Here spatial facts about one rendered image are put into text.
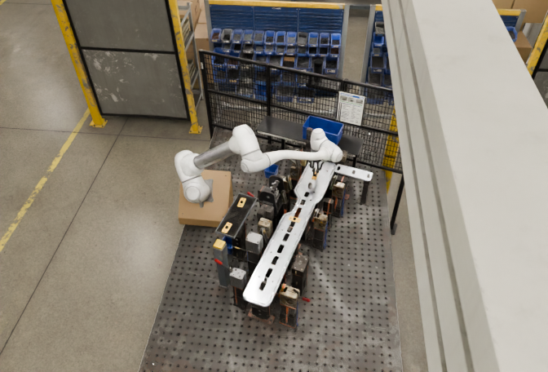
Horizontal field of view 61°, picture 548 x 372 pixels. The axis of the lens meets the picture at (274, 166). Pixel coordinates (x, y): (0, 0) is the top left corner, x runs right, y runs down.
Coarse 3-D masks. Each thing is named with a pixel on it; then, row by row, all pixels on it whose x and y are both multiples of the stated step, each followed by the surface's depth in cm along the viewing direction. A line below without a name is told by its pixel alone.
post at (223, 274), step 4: (224, 244) 302; (216, 248) 300; (224, 248) 301; (216, 252) 302; (220, 252) 300; (224, 252) 303; (216, 256) 305; (220, 256) 303; (224, 256) 305; (220, 260) 308; (224, 260) 309; (224, 264) 311; (220, 268) 315; (224, 268) 314; (220, 272) 319; (224, 272) 316; (228, 272) 324; (220, 276) 322; (224, 276) 319; (228, 276) 326; (220, 280) 325; (224, 280) 323; (228, 280) 328; (220, 284) 329; (224, 284) 327; (228, 284) 330
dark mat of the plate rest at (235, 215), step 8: (248, 200) 327; (232, 208) 322; (240, 208) 321; (248, 208) 321; (232, 216) 316; (240, 216) 316; (224, 224) 311; (232, 224) 311; (240, 224) 311; (224, 232) 306; (232, 232) 306
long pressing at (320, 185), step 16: (304, 176) 366; (320, 176) 365; (304, 192) 354; (320, 192) 353; (304, 208) 342; (288, 224) 331; (304, 224) 331; (272, 240) 321; (288, 240) 321; (272, 256) 312; (288, 256) 312; (256, 272) 303; (272, 272) 303; (256, 288) 294; (272, 288) 294; (256, 304) 288
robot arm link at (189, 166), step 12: (240, 132) 304; (252, 132) 308; (228, 144) 313; (240, 144) 305; (252, 144) 304; (180, 156) 341; (192, 156) 338; (204, 156) 329; (216, 156) 322; (228, 156) 320; (180, 168) 341; (192, 168) 336; (204, 168) 344
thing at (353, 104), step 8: (344, 96) 373; (352, 96) 370; (360, 96) 367; (344, 104) 378; (352, 104) 375; (360, 104) 372; (336, 112) 386; (344, 112) 383; (352, 112) 380; (360, 112) 377; (336, 120) 391; (344, 120) 388; (352, 120) 385; (360, 120) 382
